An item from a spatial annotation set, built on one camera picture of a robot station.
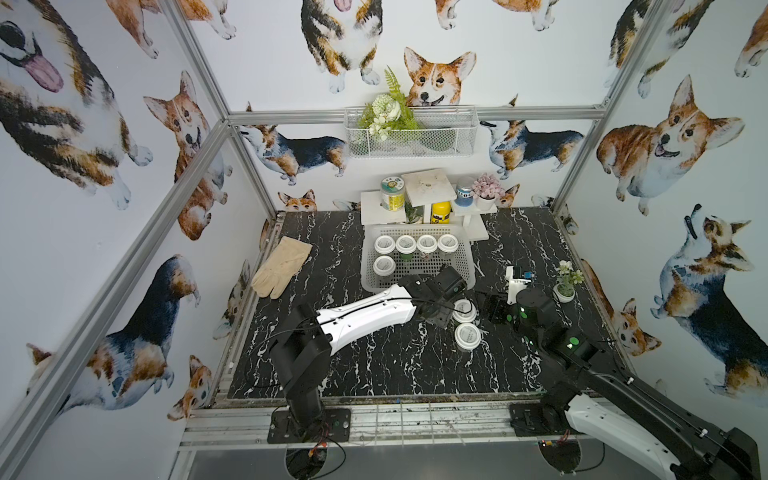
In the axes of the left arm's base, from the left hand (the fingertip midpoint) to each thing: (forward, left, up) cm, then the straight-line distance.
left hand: (436, 300), depth 83 cm
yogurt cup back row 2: (+23, +1, -4) cm, 24 cm away
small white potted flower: (+8, -42, -3) cm, 43 cm away
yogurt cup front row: (+23, +8, -4) cm, 25 cm away
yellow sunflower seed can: (+33, +12, +11) cm, 36 cm away
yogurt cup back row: (+24, +15, -5) cm, 29 cm away
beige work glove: (+21, +51, -12) cm, 57 cm away
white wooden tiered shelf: (+35, +2, +10) cm, 36 cm away
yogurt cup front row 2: (+24, -7, -5) cm, 26 cm away
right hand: (0, -14, +7) cm, 16 cm away
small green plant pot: (+37, +4, -4) cm, 38 cm away
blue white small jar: (+34, -12, +9) cm, 37 cm away
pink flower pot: (+31, -17, +13) cm, 37 cm away
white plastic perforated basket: (+21, +12, -6) cm, 25 cm away
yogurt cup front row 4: (-8, -8, -5) cm, 13 cm away
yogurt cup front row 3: (+15, +15, -4) cm, 21 cm away
